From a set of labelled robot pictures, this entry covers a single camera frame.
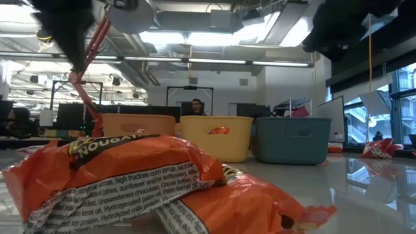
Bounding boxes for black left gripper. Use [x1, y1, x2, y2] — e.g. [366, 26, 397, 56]
[29, 0, 95, 72]

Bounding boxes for orange plastic bin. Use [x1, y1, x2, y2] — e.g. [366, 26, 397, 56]
[101, 113, 177, 137]

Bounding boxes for orange Reese's nougat candy pack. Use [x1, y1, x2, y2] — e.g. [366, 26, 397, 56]
[1, 133, 225, 231]

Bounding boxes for blue-grey plastic bin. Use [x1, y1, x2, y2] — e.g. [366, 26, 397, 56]
[252, 117, 333, 166]

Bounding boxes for yellow plastic bin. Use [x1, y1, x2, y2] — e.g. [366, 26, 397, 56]
[179, 116, 254, 163]

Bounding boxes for red desk lamp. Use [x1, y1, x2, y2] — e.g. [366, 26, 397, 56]
[68, 0, 157, 138]

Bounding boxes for white box device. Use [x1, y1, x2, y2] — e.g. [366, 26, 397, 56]
[39, 109, 54, 127]

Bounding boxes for white angled panel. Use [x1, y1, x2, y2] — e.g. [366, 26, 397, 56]
[359, 90, 393, 116]

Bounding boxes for whiteboard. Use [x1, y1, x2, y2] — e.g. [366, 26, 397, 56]
[317, 96, 346, 143]

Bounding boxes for metal shelf rack red bins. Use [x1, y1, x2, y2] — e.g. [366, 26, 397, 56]
[272, 98, 315, 118]

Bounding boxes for person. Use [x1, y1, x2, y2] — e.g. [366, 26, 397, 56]
[5, 107, 36, 139]
[190, 98, 205, 116]

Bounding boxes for black partition screen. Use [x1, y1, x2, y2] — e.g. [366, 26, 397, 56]
[57, 103, 181, 118]

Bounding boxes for grey ceiling box unit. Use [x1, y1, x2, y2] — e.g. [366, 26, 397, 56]
[210, 9, 235, 31]

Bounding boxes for black cabinet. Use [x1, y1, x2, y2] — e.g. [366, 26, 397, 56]
[236, 103, 272, 118]

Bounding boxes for long LED light bar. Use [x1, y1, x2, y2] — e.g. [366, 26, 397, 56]
[0, 51, 315, 68]

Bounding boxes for silver air duct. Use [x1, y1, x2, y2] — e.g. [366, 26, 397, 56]
[240, 0, 322, 51]

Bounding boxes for yellow hanging cable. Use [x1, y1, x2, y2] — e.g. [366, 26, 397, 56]
[367, 16, 373, 142]

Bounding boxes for black gantry frame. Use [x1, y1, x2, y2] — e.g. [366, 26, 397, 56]
[166, 85, 215, 116]

